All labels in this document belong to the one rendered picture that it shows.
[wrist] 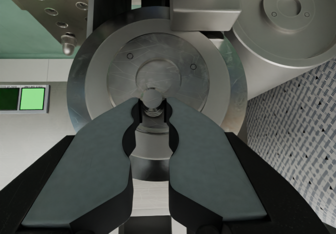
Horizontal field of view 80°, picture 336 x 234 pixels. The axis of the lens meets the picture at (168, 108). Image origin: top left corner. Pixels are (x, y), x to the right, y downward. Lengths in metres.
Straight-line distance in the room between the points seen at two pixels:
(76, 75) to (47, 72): 3.22
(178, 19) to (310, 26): 0.13
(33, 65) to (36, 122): 2.98
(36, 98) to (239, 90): 0.49
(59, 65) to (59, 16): 2.85
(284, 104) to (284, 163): 0.08
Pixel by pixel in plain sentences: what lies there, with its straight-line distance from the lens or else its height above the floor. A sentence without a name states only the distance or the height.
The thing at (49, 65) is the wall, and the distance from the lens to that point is 3.42.
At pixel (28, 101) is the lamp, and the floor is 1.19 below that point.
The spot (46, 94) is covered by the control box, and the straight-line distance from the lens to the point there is 0.56.
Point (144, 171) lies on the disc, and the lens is 0.16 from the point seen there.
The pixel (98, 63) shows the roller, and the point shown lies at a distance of 0.17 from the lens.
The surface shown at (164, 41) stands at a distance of 0.16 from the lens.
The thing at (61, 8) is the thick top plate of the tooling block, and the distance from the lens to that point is 0.49.
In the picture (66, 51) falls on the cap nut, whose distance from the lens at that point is 0.57.
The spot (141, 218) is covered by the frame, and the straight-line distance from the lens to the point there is 0.60.
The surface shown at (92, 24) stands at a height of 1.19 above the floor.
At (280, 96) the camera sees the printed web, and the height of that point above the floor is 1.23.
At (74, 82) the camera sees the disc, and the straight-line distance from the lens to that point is 0.18.
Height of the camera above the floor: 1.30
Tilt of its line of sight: 10 degrees down
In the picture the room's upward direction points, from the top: 179 degrees clockwise
